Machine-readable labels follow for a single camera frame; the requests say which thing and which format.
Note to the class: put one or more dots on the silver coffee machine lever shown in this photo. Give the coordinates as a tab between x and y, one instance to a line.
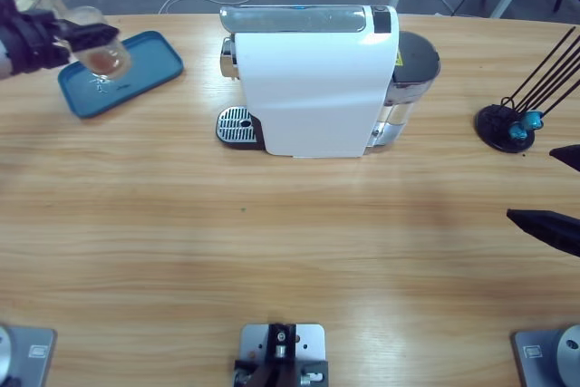
294	20

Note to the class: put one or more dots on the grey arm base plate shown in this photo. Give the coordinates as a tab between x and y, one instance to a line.
553	355
22	355

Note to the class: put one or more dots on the white capsule coffee machine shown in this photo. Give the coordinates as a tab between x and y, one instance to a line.
317	88

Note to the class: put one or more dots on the clear water tank black lid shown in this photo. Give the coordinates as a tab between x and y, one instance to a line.
414	60

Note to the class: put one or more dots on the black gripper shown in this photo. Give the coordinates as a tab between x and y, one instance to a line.
31	42

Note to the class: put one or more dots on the black drip tray metal grate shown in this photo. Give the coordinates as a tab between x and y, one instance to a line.
235	126

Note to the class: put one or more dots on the white camera mount dark post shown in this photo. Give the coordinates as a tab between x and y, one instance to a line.
281	351

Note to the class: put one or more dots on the clear drinking glass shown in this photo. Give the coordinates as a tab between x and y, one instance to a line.
109	60

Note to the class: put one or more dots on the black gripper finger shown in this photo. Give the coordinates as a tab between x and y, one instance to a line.
550	228
568	156

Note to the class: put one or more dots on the blue coffee capsule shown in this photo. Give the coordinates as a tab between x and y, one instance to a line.
516	133
532	120

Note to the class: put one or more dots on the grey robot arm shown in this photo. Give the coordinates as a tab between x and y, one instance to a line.
4	63

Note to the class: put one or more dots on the black capsule holder with rods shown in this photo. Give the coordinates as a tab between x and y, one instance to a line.
491	119

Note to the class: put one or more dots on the teal plastic serving tray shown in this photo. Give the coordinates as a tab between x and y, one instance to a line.
149	65

